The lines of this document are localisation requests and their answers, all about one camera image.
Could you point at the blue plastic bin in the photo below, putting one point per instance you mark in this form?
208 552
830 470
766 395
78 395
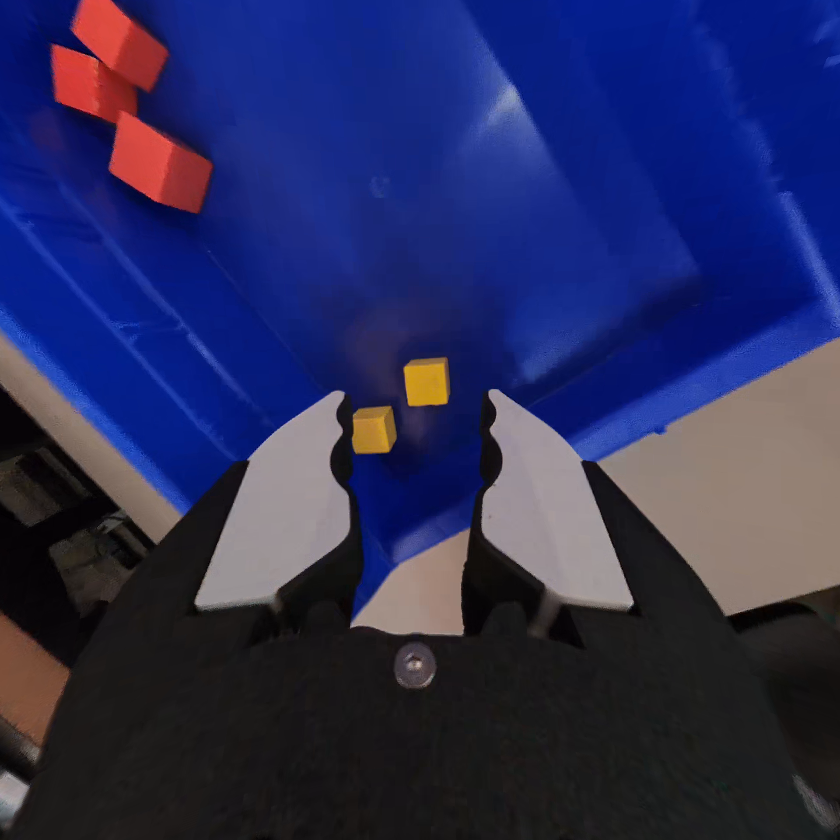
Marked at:
459 197

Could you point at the wooden edged table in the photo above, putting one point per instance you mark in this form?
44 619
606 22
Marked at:
26 676

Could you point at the orange wooden cube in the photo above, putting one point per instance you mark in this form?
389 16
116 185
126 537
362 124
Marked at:
82 82
157 164
118 39

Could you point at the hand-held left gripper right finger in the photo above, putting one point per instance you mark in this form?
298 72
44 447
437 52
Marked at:
548 518

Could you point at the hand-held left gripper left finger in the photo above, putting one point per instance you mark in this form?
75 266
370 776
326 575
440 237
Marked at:
275 518

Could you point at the yellow wooden cube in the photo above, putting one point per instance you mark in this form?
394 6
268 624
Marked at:
374 430
426 382

